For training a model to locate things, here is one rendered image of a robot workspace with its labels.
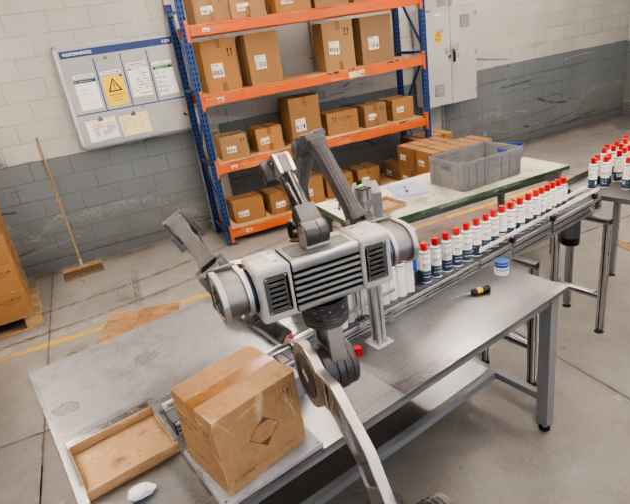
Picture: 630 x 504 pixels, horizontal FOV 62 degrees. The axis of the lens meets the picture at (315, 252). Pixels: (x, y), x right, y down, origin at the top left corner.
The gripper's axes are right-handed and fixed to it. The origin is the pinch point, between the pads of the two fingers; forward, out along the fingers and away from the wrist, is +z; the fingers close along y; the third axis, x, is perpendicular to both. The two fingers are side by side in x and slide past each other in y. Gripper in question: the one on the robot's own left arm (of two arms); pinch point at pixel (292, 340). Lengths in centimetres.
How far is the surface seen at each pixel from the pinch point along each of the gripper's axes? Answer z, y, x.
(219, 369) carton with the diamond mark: -39.6, -22.9, 18.7
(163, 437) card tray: -29, -3, 52
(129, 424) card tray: -35, 12, 57
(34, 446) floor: 6, 155, 140
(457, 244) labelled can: 56, -1, -81
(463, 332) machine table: 46, -35, -40
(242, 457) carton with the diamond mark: -31, -44, 35
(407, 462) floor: 102, -8, 22
